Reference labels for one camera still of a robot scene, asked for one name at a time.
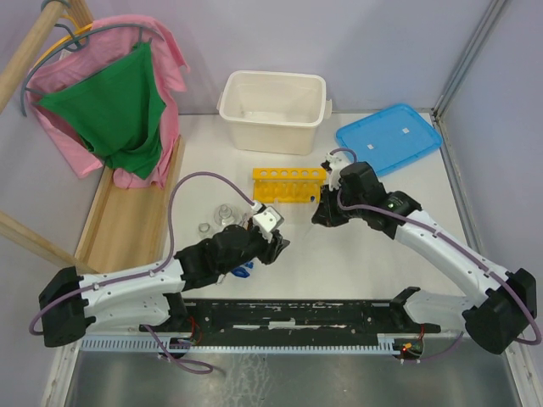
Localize green shirt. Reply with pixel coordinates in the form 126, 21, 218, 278
35, 42, 165, 179

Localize pink shirt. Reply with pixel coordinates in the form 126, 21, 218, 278
25, 14, 186, 189

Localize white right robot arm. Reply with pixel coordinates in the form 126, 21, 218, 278
311, 154, 542, 354

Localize yellow test tube rack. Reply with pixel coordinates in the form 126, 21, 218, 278
252, 168, 327, 204

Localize small glass beaker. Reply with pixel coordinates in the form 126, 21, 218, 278
198, 222, 214, 239

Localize blue plastic bin lid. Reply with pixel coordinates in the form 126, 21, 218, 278
335, 103, 442, 176

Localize small glass flask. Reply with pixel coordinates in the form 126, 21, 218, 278
214, 204, 239, 227

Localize wooden clothes rack frame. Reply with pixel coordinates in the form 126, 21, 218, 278
1, 1, 185, 274

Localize grey slotted cable duct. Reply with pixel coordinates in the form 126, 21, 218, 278
80, 334, 400, 356

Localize grey clothes hanger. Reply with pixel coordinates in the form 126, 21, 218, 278
20, 23, 164, 117

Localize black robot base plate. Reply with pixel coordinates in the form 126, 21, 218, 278
153, 295, 440, 346

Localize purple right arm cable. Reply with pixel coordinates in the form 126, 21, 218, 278
330, 147, 542, 362

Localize yellow clothes hanger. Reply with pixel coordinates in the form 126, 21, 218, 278
32, 14, 92, 69

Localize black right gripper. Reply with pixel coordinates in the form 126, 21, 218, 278
312, 181, 367, 227

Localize small green circuit board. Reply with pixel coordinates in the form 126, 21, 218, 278
401, 341, 423, 357

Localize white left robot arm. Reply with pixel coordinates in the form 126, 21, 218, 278
29, 226, 289, 348

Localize aluminium frame post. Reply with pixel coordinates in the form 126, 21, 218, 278
433, 0, 511, 120

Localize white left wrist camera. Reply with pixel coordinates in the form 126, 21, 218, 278
252, 204, 284, 241

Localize white plastic storage bin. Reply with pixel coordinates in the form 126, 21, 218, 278
217, 70, 332, 155

